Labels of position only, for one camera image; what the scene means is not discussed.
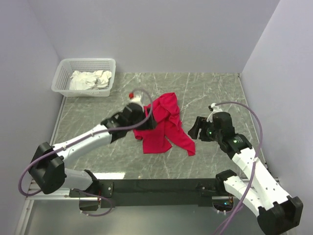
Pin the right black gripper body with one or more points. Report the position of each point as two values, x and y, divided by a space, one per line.
213 135

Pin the white plastic laundry basket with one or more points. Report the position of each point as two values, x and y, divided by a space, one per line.
66 67

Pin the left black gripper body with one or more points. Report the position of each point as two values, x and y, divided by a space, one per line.
148 125

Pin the white t shirt in basket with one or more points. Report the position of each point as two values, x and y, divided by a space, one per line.
81 81

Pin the red t shirt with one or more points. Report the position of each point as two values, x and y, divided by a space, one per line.
169 129

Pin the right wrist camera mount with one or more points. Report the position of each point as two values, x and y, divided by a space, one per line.
214 108

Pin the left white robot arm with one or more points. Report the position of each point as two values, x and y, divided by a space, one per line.
49 169

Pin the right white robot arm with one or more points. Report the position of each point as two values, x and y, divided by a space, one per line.
276 211

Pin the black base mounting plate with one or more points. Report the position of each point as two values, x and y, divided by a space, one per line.
161 192

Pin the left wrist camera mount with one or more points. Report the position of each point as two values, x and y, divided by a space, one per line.
137 98

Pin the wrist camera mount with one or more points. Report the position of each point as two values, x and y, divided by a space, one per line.
137 98
214 108

